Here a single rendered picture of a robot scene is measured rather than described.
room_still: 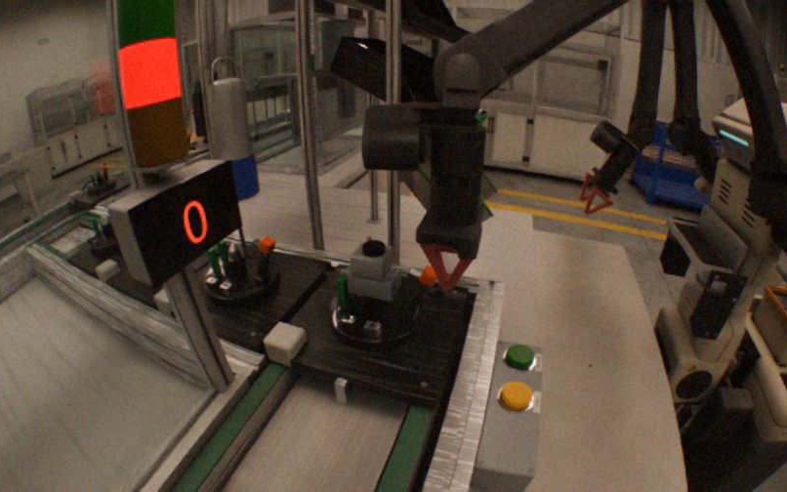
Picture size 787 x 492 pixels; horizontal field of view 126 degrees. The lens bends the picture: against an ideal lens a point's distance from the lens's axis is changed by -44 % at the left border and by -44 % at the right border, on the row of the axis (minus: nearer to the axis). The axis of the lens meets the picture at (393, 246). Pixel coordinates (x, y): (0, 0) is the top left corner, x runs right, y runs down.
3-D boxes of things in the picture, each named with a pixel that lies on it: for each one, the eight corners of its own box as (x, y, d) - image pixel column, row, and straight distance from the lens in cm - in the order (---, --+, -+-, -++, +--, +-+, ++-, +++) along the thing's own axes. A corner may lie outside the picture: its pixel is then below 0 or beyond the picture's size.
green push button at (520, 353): (531, 355, 54) (535, 346, 52) (530, 376, 51) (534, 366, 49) (505, 350, 53) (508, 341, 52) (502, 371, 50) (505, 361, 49)
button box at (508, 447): (533, 372, 59) (543, 345, 54) (520, 496, 47) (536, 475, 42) (490, 365, 58) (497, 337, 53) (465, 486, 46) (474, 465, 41)
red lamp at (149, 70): (192, 93, 32) (187, 36, 33) (145, 104, 29) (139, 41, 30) (159, 99, 36) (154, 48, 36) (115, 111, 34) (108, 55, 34)
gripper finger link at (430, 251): (416, 294, 45) (419, 225, 40) (430, 265, 50) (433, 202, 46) (471, 304, 44) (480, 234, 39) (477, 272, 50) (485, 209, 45)
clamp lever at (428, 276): (418, 308, 51) (440, 269, 47) (414, 317, 50) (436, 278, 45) (395, 297, 51) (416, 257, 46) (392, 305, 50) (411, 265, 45)
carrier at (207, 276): (332, 270, 68) (326, 210, 62) (260, 356, 53) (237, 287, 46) (236, 250, 81) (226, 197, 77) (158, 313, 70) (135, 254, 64)
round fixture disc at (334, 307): (433, 299, 57) (434, 289, 56) (407, 362, 47) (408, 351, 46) (352, 283, 61) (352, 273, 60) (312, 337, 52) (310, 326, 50)
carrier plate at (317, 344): (467, 297, 62) (469, 286, 61) (434, 410, 45) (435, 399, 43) (339, 271, 68) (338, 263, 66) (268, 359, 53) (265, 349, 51)
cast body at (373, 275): (401, 284, 51) (402, 240, 47) (392, 303, 48) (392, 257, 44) (348, 273, 54) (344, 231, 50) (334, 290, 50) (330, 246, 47)
